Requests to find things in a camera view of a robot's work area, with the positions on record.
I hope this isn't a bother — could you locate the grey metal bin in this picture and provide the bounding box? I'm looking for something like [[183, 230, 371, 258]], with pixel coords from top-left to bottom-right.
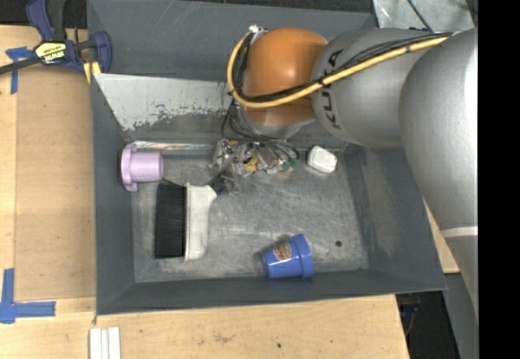
[[85, 0, 449, 316]]

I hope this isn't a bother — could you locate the clear shiny plastic tube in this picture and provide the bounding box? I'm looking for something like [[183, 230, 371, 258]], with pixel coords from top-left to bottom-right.
[[128, 140, 217, 156]]

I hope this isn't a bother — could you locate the white rounded plastic block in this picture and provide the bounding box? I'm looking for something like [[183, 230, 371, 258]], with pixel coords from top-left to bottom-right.
[[305, 145, 339, 175]]

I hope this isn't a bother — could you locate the black bristle white brush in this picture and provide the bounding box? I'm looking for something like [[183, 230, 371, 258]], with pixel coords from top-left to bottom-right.
[[154, 182, 219, 262]]

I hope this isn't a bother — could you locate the lilac plastic cup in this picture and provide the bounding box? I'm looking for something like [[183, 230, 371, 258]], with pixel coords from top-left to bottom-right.
[[119, 143, 165, 192]]

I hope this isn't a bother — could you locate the blue plastic cup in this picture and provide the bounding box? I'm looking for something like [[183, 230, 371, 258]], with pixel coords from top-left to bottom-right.
[[260, 232, 315, 280]]

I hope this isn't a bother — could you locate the brown cardboard board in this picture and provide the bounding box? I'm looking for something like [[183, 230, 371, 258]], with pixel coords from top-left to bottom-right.
[[14, 64, 98, 303]]

